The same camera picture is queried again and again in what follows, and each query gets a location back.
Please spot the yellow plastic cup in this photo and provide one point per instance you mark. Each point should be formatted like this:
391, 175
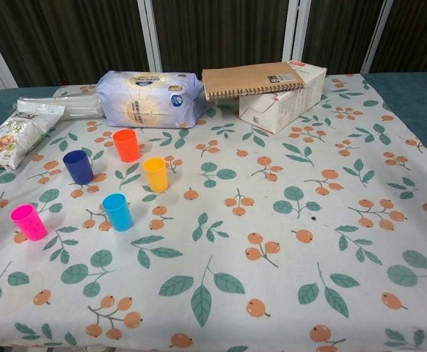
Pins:
156, 177

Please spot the light blue plastic cup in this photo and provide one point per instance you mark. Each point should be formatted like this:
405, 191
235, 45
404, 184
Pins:
118, 216

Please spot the dark blue plastic cup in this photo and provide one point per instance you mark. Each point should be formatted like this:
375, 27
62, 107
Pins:
78, 168

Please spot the pink plastic cup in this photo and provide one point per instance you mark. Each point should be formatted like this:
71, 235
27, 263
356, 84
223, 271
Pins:
31, 225

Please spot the fruit and leaf print tablecloth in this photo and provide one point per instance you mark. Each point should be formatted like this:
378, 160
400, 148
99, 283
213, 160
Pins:
228, 227

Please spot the orange plastic cup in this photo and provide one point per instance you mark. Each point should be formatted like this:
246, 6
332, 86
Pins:
126, 146

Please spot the lavender white flour bag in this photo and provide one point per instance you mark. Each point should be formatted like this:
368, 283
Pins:
147, 99

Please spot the brown spiral notebook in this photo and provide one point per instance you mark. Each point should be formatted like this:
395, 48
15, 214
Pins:
246, 78

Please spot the white cardboard box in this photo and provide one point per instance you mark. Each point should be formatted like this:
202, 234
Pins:
290, 106

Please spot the dark folding screen panel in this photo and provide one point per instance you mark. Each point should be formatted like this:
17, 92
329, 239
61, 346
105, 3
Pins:
419, 33
338, 33
70, 36
221, 33

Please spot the clear plastic package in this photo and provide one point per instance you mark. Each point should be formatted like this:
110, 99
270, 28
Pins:
79, 106

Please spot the nut snack bag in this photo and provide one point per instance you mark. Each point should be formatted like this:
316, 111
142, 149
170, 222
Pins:
11, 139

